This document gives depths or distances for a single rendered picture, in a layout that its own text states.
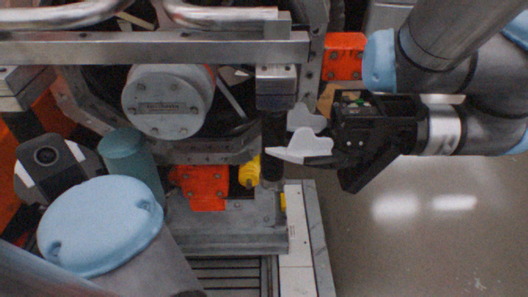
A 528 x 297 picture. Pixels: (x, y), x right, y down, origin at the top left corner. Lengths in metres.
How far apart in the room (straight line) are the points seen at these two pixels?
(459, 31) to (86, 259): 0.33
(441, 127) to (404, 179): 1.21
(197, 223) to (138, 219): 0.90
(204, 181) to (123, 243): 0.61
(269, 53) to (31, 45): 0.28
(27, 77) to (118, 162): 0.22
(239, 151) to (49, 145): 0.45
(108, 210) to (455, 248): 1.40
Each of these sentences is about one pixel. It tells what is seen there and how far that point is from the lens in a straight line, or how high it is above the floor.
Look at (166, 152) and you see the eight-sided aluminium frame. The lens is 0.78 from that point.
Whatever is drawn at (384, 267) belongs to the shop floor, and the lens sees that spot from 1.34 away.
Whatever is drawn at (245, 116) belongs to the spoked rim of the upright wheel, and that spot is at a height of 0.65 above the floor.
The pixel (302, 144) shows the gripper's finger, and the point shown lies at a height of 0.86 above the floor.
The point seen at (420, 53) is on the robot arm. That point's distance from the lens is 0.36.
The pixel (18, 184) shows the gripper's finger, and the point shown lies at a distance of 0.50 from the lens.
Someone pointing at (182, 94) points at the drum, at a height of 0.88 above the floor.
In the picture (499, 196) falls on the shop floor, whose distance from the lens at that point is 1.82.
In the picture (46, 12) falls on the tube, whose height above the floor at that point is 1.01.
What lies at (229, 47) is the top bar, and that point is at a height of 0.97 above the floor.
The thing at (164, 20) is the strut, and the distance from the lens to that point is 0.60.
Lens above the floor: 1.13
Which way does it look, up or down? 42 degrees down
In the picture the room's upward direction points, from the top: straight up
